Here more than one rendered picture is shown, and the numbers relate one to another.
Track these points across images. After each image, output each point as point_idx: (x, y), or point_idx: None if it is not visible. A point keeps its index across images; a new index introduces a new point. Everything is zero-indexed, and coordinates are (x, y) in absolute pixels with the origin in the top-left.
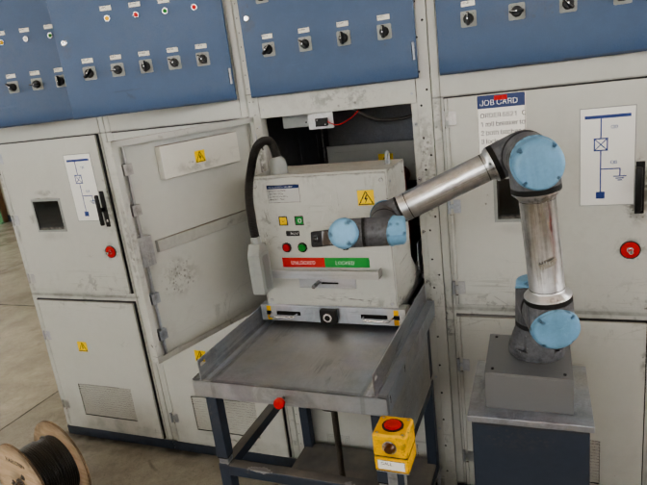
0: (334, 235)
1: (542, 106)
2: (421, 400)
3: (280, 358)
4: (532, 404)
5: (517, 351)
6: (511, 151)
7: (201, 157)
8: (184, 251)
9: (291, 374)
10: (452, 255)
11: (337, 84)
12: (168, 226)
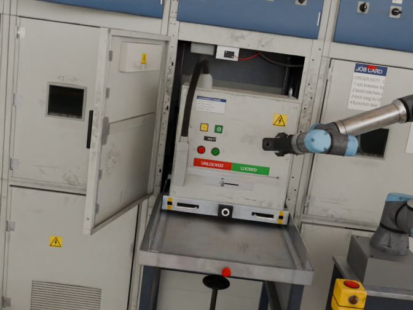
0: (316, 141)
1: (396, 80)
2: (278, 285)
3: (203, 239)
4: (394, 283)
5: (383, 246)
6: None
7: (144, 59)
8: (116, 138)
9: (224, 251)
10: (310, 176)
11: (254, 27)
12: (114, 114)
